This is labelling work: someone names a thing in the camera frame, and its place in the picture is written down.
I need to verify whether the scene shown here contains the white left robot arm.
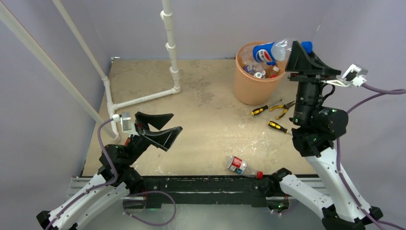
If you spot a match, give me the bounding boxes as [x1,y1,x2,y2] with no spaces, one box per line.
[36,112,183,230]

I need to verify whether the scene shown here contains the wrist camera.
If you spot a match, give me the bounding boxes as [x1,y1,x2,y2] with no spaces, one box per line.
[324,64,369,88]
[112,112,133,134]

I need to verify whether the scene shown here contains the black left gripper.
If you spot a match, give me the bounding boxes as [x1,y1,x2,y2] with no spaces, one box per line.
[125,112,182,165]

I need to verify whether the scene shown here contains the gold red drink bottle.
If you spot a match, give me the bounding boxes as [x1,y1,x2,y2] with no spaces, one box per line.
[269,66,280,78]

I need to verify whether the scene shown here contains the purple loop cable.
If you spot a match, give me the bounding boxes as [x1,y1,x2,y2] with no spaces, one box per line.
[123,190,177,226]

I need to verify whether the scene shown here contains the crushed white cap bottle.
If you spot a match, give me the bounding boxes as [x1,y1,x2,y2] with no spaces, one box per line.
[253,71,266,79]

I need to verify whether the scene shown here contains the yellow handled pliers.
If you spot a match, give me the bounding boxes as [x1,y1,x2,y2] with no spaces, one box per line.
[270,101,295,120]

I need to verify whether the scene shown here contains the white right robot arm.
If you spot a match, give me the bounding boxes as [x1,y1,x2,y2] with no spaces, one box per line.
[266,39,383,230]

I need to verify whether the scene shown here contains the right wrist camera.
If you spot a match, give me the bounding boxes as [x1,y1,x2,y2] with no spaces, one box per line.
[324,64,369,88]

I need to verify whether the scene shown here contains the small blue Pepsi bottle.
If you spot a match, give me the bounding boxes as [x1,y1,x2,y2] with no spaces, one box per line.
[243,63,264,75]

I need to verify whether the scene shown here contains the white PVC pipe frame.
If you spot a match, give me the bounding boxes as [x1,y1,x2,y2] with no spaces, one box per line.
[0,0,181,124]

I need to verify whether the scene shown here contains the red blue label bottle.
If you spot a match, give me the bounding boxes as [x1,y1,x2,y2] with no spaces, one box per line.
[226,156,263,179]

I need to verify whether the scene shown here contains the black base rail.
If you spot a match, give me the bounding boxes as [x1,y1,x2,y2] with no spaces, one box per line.
[141,175,284,208]

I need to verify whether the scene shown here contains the orange plastic bin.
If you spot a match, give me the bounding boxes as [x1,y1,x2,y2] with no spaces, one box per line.
[233,41,286,105]

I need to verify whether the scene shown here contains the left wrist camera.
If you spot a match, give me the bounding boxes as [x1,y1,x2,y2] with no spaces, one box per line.
[112,112,133,134]

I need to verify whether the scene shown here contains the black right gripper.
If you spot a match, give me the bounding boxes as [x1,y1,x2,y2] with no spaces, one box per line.
[282,41,338,124]

